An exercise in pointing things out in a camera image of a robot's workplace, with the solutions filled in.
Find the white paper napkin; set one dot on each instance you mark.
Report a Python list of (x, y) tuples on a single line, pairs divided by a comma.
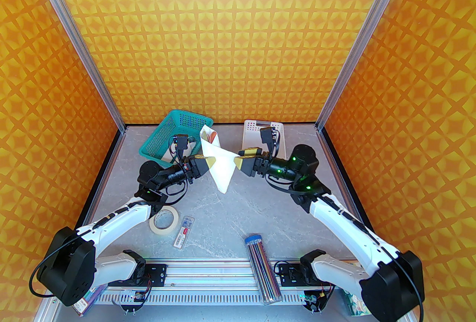
[(221, 168)]

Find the white plastic perforated basket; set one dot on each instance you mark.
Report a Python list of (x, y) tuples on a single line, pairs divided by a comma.
[(250, 136)]

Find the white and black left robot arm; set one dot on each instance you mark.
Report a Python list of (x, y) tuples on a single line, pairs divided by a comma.
[(119, 218)]

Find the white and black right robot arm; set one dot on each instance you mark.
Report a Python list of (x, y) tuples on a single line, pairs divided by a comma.
[(349, 227)]

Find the rolled white napkin bundle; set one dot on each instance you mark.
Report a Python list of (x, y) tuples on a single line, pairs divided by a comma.
[(168, 154)]

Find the masking tape roll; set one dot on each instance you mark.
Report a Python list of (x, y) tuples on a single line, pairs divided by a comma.
[(165, 233)]

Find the teal plastic mesh basket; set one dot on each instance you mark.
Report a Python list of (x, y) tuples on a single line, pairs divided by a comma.
[(160, 138)]

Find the small clear refill box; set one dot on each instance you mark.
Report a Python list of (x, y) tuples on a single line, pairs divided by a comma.
[(183, 233)]

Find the clear pencil tube blue cap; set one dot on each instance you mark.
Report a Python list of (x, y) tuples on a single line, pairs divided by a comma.
[(262, 268)]

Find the small controller board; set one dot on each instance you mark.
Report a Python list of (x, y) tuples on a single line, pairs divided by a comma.
[(134, 299), (313, 300)]

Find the colour marker pack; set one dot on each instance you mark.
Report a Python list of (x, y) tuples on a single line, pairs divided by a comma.
[(89, 305)]

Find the cartoon print tissue pack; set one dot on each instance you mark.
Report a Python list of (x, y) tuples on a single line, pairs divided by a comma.
[(355, 307)]

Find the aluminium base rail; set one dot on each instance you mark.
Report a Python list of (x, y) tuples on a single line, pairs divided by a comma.
[(215, 272)]

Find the aluminium frame post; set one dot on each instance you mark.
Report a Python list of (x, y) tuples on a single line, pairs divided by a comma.
[(74, 34), (366, 34)]

